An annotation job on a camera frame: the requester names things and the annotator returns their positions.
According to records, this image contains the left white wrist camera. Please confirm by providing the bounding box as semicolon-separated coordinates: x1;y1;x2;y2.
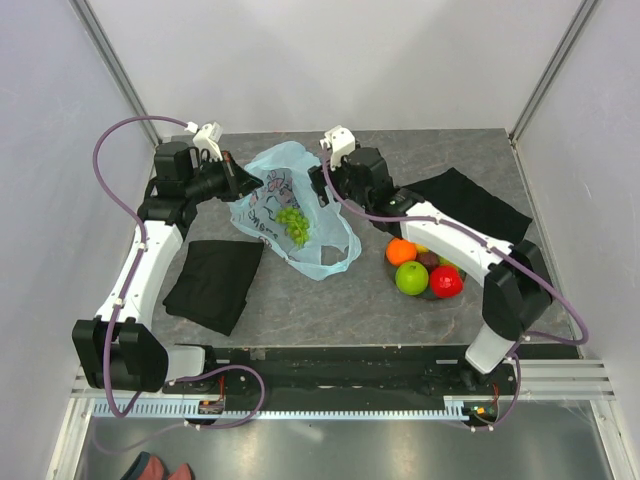
185;122;223;162

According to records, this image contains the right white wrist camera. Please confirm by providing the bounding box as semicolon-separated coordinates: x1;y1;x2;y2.
319;125;356;170

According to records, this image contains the toothed cable duct rail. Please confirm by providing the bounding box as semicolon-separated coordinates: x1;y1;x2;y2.
92;397;494;420

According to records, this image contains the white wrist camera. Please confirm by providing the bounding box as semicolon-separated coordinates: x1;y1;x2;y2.
185;122;223;162
319;125;356;170

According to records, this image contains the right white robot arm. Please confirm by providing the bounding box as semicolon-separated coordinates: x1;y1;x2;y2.
308;147;553;394

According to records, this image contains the orange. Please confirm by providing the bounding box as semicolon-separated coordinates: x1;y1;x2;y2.
385;238;418;267

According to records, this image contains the green apple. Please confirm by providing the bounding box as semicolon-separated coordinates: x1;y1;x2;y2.
395;261;429;296

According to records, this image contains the green pear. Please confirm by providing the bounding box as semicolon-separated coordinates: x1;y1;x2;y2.
439;256;458;269

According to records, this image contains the right aluminium corner post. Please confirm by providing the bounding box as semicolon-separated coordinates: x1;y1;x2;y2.
508;0;601;147

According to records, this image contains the black cloth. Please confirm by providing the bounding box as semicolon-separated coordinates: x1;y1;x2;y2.
404;168;533;244
163;240;264;336

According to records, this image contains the red apple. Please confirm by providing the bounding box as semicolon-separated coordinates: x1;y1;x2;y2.
430;265;464;299

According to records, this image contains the pink shoe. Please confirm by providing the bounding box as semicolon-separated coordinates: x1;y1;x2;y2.
167;463;194;480
121;452;169;480

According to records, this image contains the dark purple plum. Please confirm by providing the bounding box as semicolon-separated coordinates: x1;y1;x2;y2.
416;251;441;273

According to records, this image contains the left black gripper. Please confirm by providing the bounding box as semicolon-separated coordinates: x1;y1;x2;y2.
184;150;263;204

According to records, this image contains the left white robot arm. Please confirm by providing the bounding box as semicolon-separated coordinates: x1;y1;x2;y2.
72;140;262;393

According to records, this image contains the green grape bunch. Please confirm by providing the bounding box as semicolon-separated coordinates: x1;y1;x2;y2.
276;207;310;247

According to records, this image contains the left black cloth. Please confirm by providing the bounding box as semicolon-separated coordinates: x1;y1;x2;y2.
163;240;264;336

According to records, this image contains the light blue plastic bag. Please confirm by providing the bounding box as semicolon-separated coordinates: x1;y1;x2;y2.
229;141;361;281

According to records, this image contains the left aluminium corner post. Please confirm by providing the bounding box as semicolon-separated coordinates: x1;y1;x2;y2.
69;0;148;116

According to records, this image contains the aluminium corner post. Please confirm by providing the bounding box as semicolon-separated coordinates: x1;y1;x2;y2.
508;0;601;147
69;0;148;116

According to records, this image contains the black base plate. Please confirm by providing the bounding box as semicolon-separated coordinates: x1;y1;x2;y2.
149;343;521;401

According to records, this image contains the dark fruit plate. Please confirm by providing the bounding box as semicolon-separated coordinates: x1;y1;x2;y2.
384;254;467;301

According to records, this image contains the right black cloth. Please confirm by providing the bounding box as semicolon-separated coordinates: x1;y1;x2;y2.
404;168;533;244

